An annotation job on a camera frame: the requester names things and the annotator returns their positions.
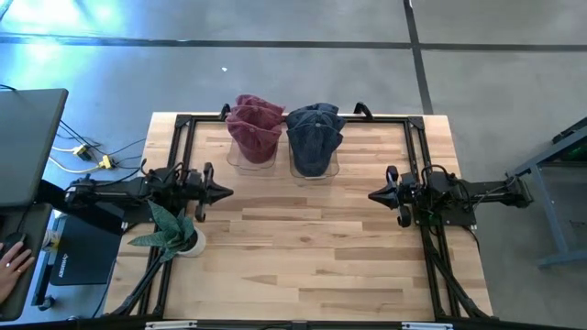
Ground black camera cable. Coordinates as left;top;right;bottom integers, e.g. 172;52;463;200
420;163;455;184
137;158;184;184

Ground grey metal cart frame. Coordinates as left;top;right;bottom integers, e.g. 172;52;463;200
505;116;587;270

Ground white yellow container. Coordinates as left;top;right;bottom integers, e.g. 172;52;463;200
41;228;63;252

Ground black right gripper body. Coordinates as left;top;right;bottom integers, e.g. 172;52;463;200
385;164;421;229

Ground grey flat monitor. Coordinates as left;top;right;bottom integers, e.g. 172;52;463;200
0;88;70;208

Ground black computer mouse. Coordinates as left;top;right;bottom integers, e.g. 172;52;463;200
1;231;28;252

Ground silver frame bracket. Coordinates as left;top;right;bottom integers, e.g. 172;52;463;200
400;321;455;330
144;319;199;330

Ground white power cable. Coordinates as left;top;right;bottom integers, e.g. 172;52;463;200
48;155;102;176

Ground black box with green lights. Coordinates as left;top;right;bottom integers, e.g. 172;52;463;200
564;137;587;162

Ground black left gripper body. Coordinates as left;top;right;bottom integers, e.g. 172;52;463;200
183;161;216;225

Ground black pad with logo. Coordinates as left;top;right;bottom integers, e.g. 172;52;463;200
49;214;124;287

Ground dark grey side desk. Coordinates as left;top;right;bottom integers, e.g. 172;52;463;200
0;203;55;322

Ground green plant in white pot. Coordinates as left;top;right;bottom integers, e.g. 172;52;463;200
127;199;207;265

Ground person's hand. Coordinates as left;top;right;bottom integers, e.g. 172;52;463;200
0;241;37;304

